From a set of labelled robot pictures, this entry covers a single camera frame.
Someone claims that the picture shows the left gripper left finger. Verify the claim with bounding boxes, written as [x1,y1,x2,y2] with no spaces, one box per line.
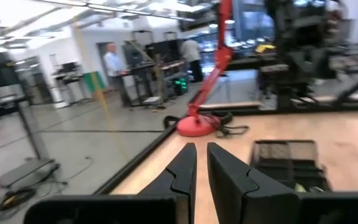
[139,142,198,224]

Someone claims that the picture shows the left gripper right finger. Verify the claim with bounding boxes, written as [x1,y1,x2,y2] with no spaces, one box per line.
[207,142,301,224]

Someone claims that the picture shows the black mesh desk organizer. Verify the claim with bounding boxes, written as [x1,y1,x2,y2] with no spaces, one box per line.
[249,139,333,193]

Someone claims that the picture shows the small yellow-green block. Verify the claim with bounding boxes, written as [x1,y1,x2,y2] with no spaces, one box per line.
[293,182,323,193]

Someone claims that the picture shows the black box green lights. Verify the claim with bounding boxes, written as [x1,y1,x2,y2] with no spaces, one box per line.
[173,77,189,96]

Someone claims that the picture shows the background workbench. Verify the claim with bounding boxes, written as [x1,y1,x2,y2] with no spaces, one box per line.
[116,29,188,109]

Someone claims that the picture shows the person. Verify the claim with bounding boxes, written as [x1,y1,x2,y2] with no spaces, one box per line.
[180,38,205,83]
[103,42,131,107]

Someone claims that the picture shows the red desk lamp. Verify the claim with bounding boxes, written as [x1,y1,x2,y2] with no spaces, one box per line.
[176,0,234,138]

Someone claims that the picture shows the green board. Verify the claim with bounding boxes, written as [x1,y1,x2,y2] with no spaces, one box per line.
[83,71,108,93]

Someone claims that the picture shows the grey metal stand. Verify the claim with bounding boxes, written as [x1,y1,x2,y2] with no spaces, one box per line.
[0,51,61,191]

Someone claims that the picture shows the black lamp power cable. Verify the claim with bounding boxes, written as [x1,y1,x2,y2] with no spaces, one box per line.
[197,110,250,139]

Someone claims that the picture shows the yellow hanging cable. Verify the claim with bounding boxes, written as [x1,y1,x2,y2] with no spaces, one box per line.
[72,17,119,134]

